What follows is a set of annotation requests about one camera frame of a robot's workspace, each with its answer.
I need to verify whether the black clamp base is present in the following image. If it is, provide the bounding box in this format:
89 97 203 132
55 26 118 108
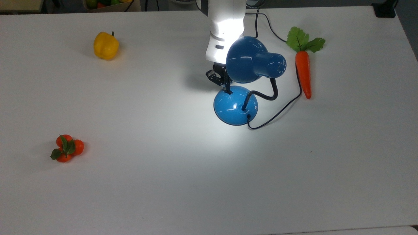
372 0 398 18

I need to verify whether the orange toy carrot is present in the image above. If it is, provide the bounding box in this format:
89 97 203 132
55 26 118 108
286 26 326 100

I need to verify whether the yellow toy bell pepper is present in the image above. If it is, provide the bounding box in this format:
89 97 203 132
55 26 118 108
93 31 120 61

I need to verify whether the wooden board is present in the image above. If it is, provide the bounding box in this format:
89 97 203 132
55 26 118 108
0 0 45 13

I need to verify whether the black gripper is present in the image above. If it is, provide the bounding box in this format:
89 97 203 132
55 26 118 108
205 62 233 95

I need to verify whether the blue gooseneck desk lamp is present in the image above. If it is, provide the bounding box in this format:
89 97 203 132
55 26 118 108
214 36 287 126

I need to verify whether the basket with toy fruit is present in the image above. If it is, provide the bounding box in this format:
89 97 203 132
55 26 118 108
82 0 141 12

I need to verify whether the toy tangerine cluster with leaves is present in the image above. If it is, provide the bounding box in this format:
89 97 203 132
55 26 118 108
50 134 85 163

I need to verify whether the dark lamp power cable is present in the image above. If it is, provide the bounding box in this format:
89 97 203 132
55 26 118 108
247 7 302 130

